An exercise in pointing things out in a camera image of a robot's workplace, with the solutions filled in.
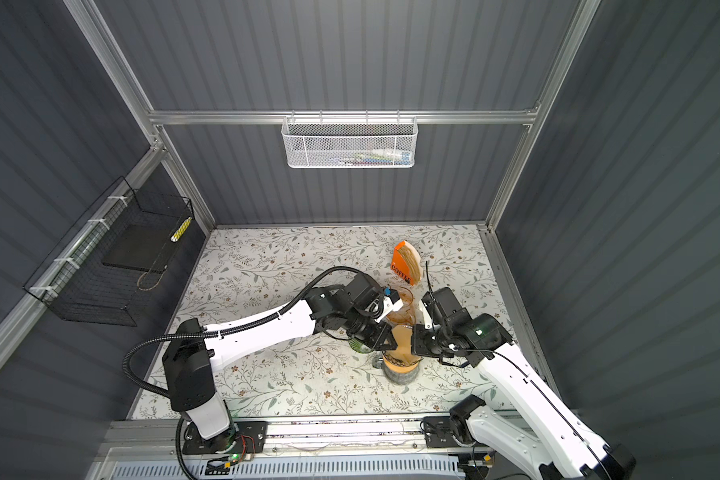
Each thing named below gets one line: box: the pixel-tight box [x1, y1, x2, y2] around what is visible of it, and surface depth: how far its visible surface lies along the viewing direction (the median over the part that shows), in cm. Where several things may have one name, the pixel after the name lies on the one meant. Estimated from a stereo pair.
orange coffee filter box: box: [390, 240, 423, 286], surface depth 103 cm
